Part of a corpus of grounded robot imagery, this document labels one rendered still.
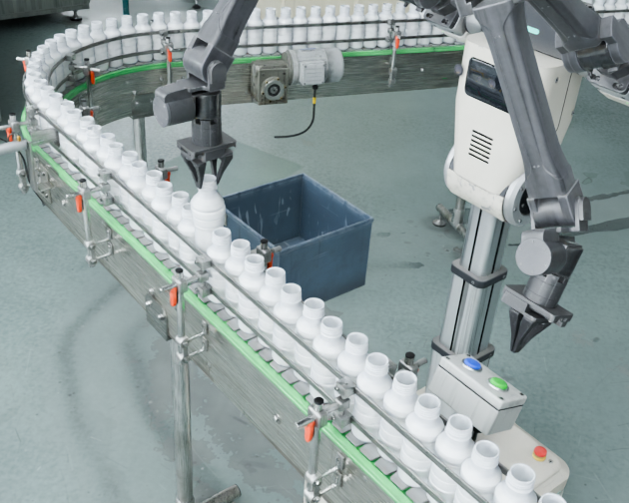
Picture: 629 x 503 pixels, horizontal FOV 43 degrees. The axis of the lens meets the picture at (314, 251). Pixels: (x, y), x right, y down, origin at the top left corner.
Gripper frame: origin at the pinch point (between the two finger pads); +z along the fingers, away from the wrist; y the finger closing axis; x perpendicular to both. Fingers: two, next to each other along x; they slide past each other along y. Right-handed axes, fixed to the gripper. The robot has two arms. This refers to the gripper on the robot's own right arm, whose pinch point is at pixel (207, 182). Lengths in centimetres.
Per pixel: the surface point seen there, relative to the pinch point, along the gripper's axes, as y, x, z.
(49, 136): 4, -74, 18
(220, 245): 1.8, 7.4, 10.4
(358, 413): 4, 54, 19
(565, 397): -146, 14, 126
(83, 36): -31, -129, 12
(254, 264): 1.5, 19.1, 8.8
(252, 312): 2.4, 20.0, 19.3
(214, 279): 3.1, 7.1, 18.7
